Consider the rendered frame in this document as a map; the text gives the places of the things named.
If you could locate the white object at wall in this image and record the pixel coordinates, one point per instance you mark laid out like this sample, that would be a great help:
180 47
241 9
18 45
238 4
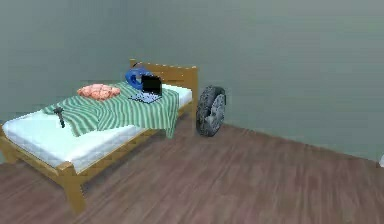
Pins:
381 161

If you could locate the wooden bed with white mattress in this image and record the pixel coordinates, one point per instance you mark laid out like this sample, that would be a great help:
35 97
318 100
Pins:
50 141

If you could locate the open black laptop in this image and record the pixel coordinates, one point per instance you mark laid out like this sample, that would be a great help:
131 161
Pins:
150 89

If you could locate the pink quilted pillow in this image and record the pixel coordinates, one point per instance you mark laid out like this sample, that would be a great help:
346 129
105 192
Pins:
98 91

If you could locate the small black dumbbell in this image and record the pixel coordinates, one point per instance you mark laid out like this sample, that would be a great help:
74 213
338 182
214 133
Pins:
60 115

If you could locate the grey car tyre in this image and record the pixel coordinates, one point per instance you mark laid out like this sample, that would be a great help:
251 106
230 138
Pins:
210 110

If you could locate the blue pillow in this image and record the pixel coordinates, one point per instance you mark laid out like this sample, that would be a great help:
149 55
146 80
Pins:
134 77

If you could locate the green striped blanket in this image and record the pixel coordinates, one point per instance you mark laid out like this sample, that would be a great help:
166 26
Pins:
126 111

